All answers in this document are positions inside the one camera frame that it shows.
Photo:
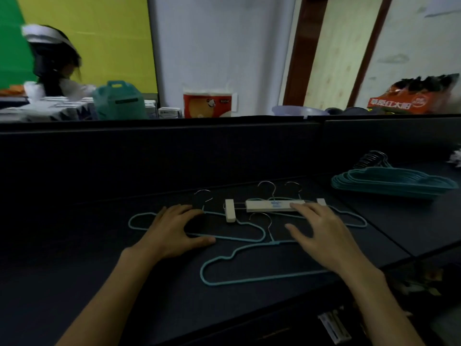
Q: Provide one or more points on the grey round container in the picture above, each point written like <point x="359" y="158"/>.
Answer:
<point x="353" y="111"/>

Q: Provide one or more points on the green wall panel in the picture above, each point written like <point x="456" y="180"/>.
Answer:
<point x="10" y="50"/>

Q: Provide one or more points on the row of white small boxes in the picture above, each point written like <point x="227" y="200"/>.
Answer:
<point x="169" y="112"/>

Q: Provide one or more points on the yellow wall panel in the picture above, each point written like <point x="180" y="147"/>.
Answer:
<point x="101" y="39"/>

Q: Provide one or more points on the brown door frame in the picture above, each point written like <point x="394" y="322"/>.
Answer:
<point x="302" y="50"/>

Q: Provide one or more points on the stack of teal hangers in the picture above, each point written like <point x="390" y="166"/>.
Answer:
<point x="389" y="185"/>

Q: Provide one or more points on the person's right hand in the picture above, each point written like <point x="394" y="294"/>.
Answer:
<point x="331" y="241"/>

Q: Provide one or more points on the white clip hanger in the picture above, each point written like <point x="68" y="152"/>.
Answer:
<point x="266" y="206"/>

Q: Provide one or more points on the red tissue pack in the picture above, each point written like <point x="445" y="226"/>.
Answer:
<point x="205" y="108"/>

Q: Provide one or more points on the white wall notice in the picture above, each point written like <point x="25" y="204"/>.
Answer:
<point x="443" y="5"/>

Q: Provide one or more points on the lavender plastic basin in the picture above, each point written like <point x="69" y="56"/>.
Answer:
<point x="295" y="110"/>

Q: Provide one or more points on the orange snack packets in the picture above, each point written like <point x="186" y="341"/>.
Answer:
<point x="10" y="90"/>

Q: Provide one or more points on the orange snack carton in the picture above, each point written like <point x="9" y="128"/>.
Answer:
<point x="403" y="102"/>

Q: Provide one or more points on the person's left hand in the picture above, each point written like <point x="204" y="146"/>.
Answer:
<point x="169" y="234"/>

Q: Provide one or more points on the black back panel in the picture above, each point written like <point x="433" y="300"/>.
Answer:
<point x="144" y="154"/>

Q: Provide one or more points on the person's left forearm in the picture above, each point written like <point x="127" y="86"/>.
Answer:
<point x="104" y="306"/>

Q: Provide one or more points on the pile of white clip hangers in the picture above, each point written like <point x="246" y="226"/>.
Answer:
<point x="456" y="158"/>

